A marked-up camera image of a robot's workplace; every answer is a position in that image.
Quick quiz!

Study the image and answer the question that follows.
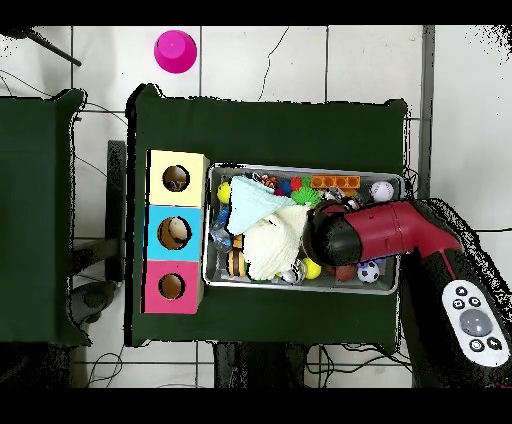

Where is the light blue muslin cloth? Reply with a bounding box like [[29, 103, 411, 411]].
[[225, 175, 297, 236]]

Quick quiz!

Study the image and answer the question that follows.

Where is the white baseball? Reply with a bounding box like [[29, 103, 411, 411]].
[[369, 180, 395, 203]]

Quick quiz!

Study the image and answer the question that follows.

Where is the plain yellow ball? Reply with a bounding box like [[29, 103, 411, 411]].
[[301, 256, 322, 280]]

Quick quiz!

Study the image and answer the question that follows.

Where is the brown football toy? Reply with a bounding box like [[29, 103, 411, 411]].
[[334, 263, 358, 282]]

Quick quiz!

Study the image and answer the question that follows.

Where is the black and white soccer ball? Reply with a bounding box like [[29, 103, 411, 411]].
[[356, 260, 381, 284]]

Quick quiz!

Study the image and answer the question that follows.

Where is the orange plastic tray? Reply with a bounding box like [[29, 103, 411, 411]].
[[310, 174, 361, 190]]

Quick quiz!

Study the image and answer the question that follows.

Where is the green spiky ball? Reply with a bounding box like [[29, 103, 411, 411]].
[[290, 185, 322, 208]]

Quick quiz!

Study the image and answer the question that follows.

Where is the pink plastic cup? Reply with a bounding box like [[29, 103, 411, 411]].
[[153, 29, 198, 75]]

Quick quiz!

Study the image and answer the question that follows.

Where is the cream knitted cloth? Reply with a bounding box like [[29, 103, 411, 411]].
[[242, 203, 312, 281]]

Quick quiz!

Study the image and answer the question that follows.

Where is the wire mesh bin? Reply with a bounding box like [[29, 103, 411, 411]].
[[202, 164, 403, 296]]

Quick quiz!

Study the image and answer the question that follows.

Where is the dark green side table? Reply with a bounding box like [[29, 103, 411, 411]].
[[0, 88, 88, 347]]

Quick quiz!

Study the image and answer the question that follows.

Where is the wooden box with three holes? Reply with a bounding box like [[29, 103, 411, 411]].
[[141, 149, 210, 315]]

